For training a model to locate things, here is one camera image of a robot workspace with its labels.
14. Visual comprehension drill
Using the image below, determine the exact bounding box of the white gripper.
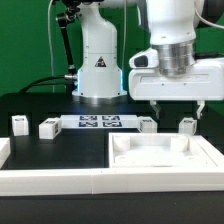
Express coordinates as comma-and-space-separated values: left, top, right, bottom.
129, 58, 224, 119

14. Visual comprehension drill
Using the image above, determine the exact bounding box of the white square table top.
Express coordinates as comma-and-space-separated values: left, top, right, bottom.
108, 133, 216, 168

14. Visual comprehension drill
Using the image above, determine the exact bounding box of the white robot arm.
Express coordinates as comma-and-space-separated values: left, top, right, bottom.
73, 0, 224, 111

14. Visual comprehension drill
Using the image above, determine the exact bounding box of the white right fence bar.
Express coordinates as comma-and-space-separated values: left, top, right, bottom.
193, 136, 224, 167

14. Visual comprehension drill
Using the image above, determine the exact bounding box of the white fence bar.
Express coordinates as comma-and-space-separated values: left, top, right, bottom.
193, 136, 224, 167
0, 168, 224, 196
0, 138, 11, 169

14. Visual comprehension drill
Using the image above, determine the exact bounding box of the white front fence bar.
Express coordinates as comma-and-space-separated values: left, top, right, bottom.
0, 168, 224, 196

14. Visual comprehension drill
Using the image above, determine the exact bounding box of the white left fence bar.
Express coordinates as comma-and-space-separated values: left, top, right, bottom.
0, 138, 11, 169

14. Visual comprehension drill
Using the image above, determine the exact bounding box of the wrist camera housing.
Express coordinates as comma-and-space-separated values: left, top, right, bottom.
129, 48, 159, 69

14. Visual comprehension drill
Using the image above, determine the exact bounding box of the white marker base plate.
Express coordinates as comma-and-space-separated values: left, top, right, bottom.
61, 115, 137, 129

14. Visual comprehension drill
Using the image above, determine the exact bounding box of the white cable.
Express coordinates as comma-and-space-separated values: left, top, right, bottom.
47, 0, 56, 94

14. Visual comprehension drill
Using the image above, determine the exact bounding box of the black cable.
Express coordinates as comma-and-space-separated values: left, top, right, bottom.
19, 75, 76, 94

